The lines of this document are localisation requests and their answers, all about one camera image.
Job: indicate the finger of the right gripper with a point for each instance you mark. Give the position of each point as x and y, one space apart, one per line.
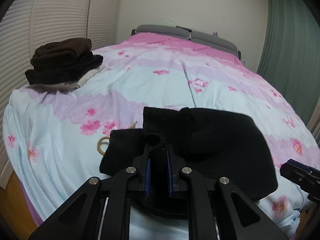
304 176

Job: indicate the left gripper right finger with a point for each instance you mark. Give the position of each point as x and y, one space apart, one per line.
216 208

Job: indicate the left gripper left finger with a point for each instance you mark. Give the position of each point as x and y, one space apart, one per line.
98 209

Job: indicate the black pants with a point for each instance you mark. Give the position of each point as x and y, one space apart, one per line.
215 143

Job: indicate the pink floral duvet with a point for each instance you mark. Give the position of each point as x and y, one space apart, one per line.
51 137

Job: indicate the green curtain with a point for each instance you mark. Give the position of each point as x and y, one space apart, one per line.
290 57

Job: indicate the white folded garment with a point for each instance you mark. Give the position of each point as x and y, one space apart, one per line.
71 85

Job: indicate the black folded garment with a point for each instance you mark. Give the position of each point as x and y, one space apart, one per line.
68 73

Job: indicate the grey right headboard cushion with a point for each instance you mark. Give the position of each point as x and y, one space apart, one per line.
214 42

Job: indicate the grey headboard cushion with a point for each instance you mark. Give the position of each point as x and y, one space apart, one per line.
214 42
162 30

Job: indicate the dark brown folded garment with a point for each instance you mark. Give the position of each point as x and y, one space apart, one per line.
65 51

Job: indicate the grey left headboard cushion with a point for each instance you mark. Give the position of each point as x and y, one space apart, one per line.
162 30

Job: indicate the white louvered wardrobe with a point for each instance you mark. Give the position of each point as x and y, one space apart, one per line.
28 24

